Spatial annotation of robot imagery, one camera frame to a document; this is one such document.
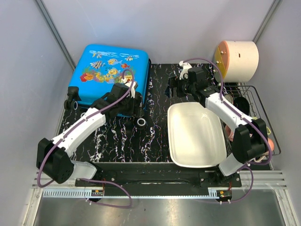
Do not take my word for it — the blue fish-print suitcase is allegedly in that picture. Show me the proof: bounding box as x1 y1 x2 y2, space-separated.
64 44 151 118

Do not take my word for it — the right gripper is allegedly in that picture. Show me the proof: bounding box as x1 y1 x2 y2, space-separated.
163 75 196 99

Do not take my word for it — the white plastic basin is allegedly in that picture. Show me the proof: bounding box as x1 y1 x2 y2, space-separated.
167 102 227 168

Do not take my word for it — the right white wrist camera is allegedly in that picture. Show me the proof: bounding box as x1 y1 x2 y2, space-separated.
179 61 192 80

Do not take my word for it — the black bowl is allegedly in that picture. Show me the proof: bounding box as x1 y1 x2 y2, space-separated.
233 97 250 115

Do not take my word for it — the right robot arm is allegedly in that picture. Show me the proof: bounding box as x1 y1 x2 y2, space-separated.
167 64 272 187

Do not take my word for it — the black wire dish rack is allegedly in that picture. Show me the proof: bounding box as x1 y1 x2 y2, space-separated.
222 83 282 156

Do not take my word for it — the pink patterned mug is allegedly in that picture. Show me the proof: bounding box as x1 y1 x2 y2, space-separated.
225 125 234 142

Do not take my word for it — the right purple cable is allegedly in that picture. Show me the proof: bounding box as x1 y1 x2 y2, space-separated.
183 57 273 204

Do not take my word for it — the aluminium rail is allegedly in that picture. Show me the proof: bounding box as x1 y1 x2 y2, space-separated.
45 170 287 190

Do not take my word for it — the peach gradient mug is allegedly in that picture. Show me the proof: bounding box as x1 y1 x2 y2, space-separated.
254 138 274 162

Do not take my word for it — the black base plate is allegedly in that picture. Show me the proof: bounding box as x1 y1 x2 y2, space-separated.
74 169 242 189

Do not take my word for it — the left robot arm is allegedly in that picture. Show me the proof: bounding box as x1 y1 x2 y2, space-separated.
36 81 143 187

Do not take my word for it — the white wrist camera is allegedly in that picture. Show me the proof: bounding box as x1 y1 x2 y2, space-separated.
122 78 138 98
179 61 192 80

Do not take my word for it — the cream cylindrical drawer box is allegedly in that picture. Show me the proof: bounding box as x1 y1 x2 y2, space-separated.
214 40 259 83

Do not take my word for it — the yellow-green mug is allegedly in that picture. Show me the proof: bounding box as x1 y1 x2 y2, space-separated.
266 127 271 136

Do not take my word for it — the detached black white wheel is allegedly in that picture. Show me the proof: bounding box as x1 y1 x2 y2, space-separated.
136 118 147 130

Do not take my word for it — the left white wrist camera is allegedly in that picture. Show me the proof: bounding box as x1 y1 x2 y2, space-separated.
122 78 138 98

